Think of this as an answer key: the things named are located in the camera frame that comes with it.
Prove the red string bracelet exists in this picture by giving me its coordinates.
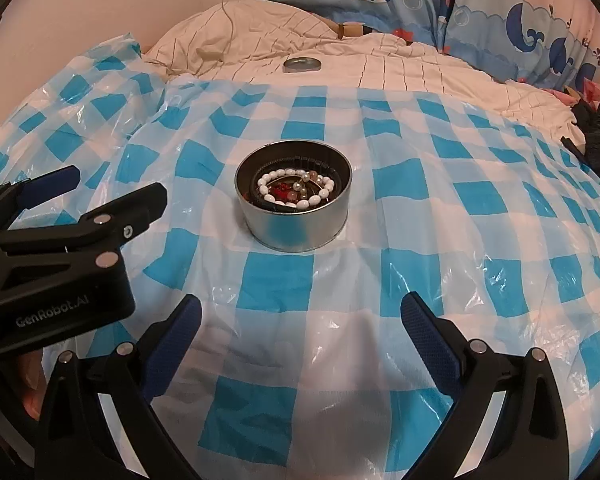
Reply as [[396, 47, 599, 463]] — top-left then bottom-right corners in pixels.
[[270, 181, 301, 204]]

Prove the person's left hand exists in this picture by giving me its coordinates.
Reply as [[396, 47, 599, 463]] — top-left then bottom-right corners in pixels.
[[0, 350, 47, 420]]

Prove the round silver metal tin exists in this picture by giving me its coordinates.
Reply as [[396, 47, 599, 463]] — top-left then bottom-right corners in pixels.
[[234, 140, 353, 252]]

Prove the white striped pillow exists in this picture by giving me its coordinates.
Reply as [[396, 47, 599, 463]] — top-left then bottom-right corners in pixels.
[[143, 0, 342, 77]]

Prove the blue white checkered plastic sheet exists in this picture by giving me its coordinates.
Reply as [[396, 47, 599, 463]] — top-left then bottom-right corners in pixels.
[[0, 37, 600, 479]]

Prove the silver tin lid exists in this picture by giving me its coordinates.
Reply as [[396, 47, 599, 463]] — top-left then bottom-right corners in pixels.
[[283, 56, 322, 73]]

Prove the white striped duvet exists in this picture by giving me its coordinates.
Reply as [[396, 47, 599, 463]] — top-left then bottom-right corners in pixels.
[[199, 29, 586, 146]]

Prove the brown bottle on bed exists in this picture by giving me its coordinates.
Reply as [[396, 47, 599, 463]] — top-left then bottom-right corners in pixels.
[[336, 23, 374, 39]]

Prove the blue whale print curtain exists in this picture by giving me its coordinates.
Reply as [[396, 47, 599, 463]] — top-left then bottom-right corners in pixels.
[[272, 0, 600, 91]]

